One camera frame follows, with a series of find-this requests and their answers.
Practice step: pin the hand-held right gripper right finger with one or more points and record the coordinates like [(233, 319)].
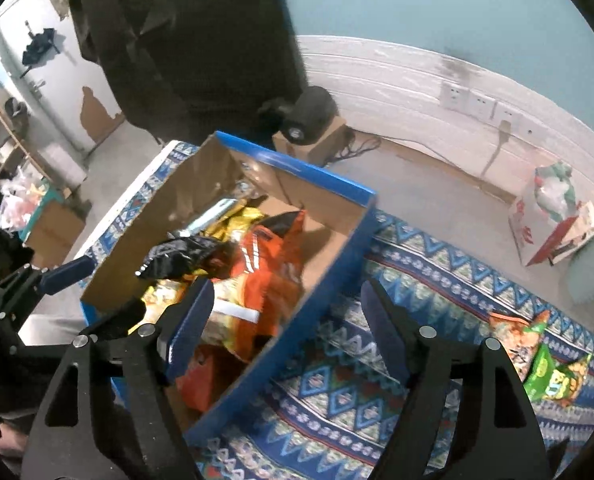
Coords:
[(382, 330)]

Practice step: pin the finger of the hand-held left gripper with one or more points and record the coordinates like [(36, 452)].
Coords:
[(67, 274), (119, 317)]

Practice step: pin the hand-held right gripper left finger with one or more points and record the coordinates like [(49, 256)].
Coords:
[(192, 320)]

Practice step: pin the yellow and white snack bag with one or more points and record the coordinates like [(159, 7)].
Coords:
[(227, 330)]

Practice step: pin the red snack bag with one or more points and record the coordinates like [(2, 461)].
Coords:
[(197, 380)]

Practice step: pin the black snack bag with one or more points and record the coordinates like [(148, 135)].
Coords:
[(177, 257)]

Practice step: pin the orange snack bag white stripe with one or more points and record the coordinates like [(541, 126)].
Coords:
[(269, 280)]

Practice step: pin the blue cardboard box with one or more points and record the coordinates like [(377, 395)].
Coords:
[(337, 255)]

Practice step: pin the silver snack packet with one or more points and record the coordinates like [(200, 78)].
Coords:
[(207, 215)]

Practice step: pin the long gold snack bag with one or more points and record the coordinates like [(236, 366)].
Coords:
[(242, 217)]

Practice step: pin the brown cardboard box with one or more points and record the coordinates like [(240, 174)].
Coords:
[(57, 230)]

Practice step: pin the blue patterned blanket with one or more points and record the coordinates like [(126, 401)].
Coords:
[(352, 395)]

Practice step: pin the plastic bag of goods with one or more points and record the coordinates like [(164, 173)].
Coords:
[(19, 200)]

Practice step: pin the white ribbed heater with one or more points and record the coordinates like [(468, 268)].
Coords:
[(64, 165)]

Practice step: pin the orange snack bag green label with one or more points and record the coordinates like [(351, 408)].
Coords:
[(514, 335)]

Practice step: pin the white door with peeled paint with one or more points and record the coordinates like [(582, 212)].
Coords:
[(62, 85)]

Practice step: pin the small cardboard box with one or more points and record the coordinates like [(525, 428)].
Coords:
[(322, 147)]

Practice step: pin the black umbrella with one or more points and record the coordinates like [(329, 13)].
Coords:
[(39, 45)]

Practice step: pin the dark hanging coat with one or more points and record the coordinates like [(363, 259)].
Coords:
[(202, 35)]

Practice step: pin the white wall socket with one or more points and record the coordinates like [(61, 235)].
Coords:
[(479, 105), (509, 112), (453, 94), (531, 130)]

